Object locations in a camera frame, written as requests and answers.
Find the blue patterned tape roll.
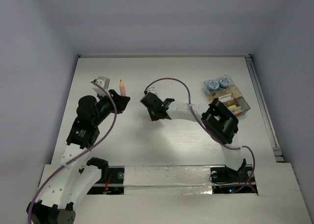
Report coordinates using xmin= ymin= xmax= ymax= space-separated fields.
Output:
xmin=207 ymin=79 xmax=220 ymax=92

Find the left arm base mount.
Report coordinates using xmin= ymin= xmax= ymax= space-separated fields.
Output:
xmin=87 ymin=157 xmax=125 ymax=195

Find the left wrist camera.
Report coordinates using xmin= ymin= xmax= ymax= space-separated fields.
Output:
xmin=92 ymin=76 xmax=110 ymax=95

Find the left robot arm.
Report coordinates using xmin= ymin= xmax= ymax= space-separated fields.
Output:
xmin=26 ymin=90 xmax=130 ymax=224

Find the black whiteboard marker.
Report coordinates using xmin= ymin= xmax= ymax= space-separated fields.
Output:
xmin=218 ymin=93 xmax=232 ymax=99

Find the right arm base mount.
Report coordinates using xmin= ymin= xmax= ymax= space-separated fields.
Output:
xmin=209 ymin=159 xmax=258 ymax=194

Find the aluminium rail right edge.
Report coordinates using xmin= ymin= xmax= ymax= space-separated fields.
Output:
xmin=245 ymin=55 xmax=285 ymax=163

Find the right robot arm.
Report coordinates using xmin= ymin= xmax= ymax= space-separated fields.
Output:
xmin=140 ymin=92 xmax=246 ymax=181

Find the clear compartment organizer box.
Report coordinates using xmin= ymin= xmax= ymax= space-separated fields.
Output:
xmin=202 ymin=75 xmax=251 ymax=117

